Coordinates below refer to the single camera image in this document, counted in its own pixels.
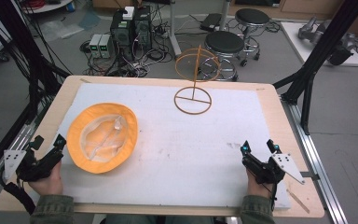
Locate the black metal frame post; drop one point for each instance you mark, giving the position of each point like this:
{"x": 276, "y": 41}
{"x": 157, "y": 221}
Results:
{"x": 313, "y": 68}
{"x": 28, "y": 56}

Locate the person's left hand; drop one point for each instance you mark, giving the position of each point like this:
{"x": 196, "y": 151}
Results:
{"x": 47, "y": 184}

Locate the black round stool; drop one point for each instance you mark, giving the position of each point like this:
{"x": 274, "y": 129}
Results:
{"x": 251, "y": 26}
{"x": 225, "y": 49}

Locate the orange bucket hat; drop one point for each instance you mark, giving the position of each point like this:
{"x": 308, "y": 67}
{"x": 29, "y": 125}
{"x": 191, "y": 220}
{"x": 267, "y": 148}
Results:
{"x": 102, "y": 138}

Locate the aluminium rail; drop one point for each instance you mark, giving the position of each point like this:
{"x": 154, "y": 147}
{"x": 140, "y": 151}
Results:
{"x": 6, "y": 161}
{"x": 315, "y": 161}

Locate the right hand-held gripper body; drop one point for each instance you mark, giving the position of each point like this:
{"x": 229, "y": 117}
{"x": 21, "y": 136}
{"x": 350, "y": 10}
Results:
{"x": 268, "y": 168}

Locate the grey metal stand leg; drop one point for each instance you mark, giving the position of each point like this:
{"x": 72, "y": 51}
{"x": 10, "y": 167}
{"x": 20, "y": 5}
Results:
{"x": 173, "y": 28}

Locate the grey power supply unit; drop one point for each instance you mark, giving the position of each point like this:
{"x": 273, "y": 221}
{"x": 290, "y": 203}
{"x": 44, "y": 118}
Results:
{"x": 106, "y": 46}
{"x": 94, "y": 45}

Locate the black computer tower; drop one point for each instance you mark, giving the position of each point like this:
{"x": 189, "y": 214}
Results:
{"x": 121, "y": 31}
{"x": 143, "y": 28}

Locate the person's right hand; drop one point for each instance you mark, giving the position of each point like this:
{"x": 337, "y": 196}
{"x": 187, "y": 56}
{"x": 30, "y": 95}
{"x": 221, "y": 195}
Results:
{"x": 258, "y": 186}

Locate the white box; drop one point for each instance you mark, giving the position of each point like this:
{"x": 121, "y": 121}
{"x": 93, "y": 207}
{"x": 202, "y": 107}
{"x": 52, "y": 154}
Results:
{"x": 128, "y": 13}

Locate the white foam mat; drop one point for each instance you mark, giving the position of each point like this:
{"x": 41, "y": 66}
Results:
{"x": 174, "y": 146}

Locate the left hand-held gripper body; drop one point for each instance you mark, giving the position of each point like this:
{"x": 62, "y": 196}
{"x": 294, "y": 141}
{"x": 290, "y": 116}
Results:
{"x": 34, "y": 165}

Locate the white floor board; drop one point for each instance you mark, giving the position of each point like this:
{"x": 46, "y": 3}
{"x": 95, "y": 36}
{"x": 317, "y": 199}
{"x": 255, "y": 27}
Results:
{"x": 320, "y": 43}

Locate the black flat device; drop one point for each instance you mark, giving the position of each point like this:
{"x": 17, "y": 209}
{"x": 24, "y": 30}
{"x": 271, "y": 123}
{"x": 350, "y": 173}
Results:
{"x": 212, "y": 22}

